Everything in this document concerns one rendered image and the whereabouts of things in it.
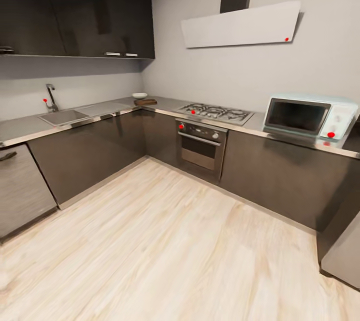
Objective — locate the burner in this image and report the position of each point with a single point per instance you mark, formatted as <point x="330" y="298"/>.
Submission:
<point x="229" y="115"/>

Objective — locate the microwave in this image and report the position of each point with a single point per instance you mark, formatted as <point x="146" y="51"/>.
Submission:
<point x="324" y="116"/>

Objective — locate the dishwasher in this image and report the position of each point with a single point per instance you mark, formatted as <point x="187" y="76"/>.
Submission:
<point x="24" y="195"/>

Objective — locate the drop in sink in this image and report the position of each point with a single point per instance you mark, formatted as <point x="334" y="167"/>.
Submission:
<point x="67" y="116"/>

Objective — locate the range hood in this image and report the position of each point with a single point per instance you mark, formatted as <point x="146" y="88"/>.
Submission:
<point x="236" y="24"/>

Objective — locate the cabinet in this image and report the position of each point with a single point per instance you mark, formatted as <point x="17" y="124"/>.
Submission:
<point x="29" y="28"/>
<point x="111" y="29"/>

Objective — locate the oven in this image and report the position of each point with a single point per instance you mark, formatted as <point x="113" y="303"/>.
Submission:
<point x="201" y="146"/>

